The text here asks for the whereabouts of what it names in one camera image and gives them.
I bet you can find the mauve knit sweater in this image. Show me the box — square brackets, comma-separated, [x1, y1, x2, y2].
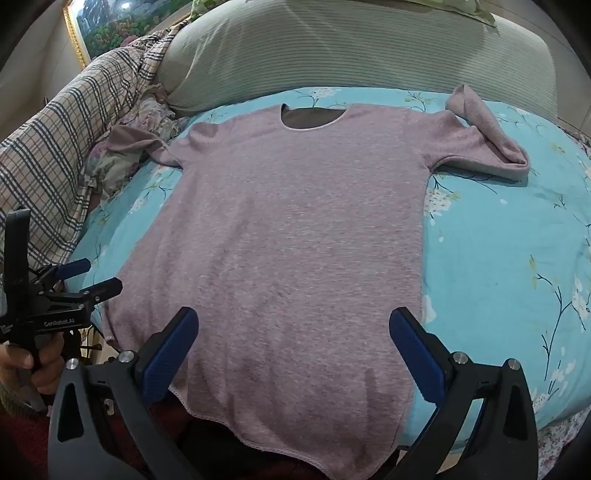
[102, 86, 530, 479]

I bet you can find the person's left hand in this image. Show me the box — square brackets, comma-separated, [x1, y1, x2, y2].
[1, 333, 64, 405]

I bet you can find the floral patterned cloth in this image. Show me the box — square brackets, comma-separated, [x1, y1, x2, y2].
[83, 84, 188, 206]

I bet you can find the plaid checked blanket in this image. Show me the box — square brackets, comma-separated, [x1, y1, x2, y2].
[1, 21, 188, 267]

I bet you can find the framed landscape painting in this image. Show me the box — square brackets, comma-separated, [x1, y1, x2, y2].
[62, 0, 191, 68]

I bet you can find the grey-green striped pillow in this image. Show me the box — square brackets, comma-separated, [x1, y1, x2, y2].
[156, 1, 558, 120]

